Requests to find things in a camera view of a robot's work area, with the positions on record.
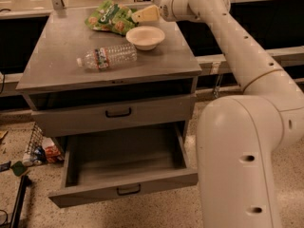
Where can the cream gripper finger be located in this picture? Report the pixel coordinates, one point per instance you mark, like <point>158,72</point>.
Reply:
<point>148,14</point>

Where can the wire basket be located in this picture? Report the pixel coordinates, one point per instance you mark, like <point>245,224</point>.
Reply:
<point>35,140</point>

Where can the orange snack package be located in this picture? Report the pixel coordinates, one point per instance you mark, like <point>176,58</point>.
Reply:
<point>52,152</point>

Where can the grey middle drawer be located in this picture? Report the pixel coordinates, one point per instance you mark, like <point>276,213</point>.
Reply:
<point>101,117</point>

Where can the white can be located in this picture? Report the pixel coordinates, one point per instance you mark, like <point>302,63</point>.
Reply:
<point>27,160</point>

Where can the white paper bowl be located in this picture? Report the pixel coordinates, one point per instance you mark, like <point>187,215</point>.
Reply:
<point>145,37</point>

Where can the blue can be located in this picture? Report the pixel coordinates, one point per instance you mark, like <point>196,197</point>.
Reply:
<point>39,156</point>

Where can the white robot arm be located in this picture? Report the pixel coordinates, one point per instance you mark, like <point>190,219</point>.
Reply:
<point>236,135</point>

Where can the grey open bottom drawer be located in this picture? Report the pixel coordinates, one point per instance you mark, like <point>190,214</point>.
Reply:
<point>122,163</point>

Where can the black stand leg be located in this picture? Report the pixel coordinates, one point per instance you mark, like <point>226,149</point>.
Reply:
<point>16,214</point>

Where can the green sponge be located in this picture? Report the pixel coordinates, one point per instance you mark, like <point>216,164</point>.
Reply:
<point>19,169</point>

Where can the metal wall rail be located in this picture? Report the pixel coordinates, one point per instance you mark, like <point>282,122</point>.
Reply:
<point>286,57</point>

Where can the grey drawer cabinet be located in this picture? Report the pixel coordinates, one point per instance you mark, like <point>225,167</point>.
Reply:
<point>68,98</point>

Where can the clear plastic water bottle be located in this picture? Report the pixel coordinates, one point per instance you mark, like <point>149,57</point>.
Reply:
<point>105,57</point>

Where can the green rice chip bag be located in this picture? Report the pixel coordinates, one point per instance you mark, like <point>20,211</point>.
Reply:
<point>112,17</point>

